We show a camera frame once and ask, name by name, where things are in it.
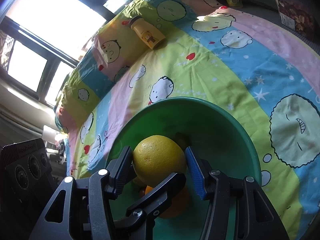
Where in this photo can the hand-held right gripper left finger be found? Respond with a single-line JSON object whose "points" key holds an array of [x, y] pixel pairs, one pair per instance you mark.
{"points": [[122, 170]]}

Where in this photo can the red nut snack packet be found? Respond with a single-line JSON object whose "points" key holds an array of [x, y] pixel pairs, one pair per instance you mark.
{"points": [[295, 15]]}

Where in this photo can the green plastic bowl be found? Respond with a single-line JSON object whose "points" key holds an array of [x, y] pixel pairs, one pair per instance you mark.
{"points": [[212, 135]]}

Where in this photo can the cartoon print bedsheet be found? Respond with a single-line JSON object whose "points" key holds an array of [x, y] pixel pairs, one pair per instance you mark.
{"points": [[225, 67]]}

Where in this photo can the yellow bear print bottle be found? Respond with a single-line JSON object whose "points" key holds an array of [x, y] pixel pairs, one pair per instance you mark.
{"points": [[147, 33]]}

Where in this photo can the cartoon print pillow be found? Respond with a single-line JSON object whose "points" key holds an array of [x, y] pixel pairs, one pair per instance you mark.
{"points": [[112, 47]]}

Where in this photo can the yellow lemon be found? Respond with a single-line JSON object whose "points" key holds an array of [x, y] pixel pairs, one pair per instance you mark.
{"points": [[160, 160]]}

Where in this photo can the large orange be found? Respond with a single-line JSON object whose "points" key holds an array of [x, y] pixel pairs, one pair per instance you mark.
{"points": [[178, 202]]}

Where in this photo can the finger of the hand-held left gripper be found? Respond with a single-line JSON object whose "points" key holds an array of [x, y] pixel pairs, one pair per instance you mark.
{"points": [[157, 195]]}

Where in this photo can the white air purifier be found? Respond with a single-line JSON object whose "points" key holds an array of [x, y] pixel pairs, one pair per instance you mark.
{"points": [[49, 132]]}

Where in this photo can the dark framed window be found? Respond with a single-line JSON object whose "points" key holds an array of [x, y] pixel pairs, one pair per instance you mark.
{"points": [[62, 12]]}

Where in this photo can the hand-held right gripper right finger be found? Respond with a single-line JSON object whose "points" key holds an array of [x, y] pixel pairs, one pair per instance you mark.
{"points": [[197, 175]]}

